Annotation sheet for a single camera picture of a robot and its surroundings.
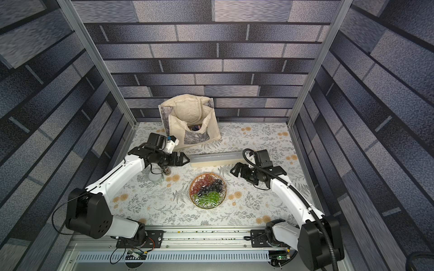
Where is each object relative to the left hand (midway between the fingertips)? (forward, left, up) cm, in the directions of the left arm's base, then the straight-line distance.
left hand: (182, 159), depth 84 cm
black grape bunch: (-10, -17, -10) cm, 22 cm away
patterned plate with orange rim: (-13, -21, -13) cm, 28 cm away
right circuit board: (-39, -44, -15) cm, 61 cm away
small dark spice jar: (-1, +10, -11) cm, 15 cm away
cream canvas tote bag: (+35, +1, -5) cm, 36 cm away
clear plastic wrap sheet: (-12, -13, -10) cm, 20 cm away
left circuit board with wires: (-38, +15, -16) cm, 44 cm away
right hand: (-6, -28, -4) cm, 28 cm away
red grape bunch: (-7, -10, -11) cm, 17 cm away
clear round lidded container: (-5, +15, -10) cm, 19 cm away
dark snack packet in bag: (+26, -4, -4) cm, 26 cm away
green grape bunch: (-15, -15, -12) cm, 25 cm away
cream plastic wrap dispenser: (+6, -17, -10) cm, 21 cm away
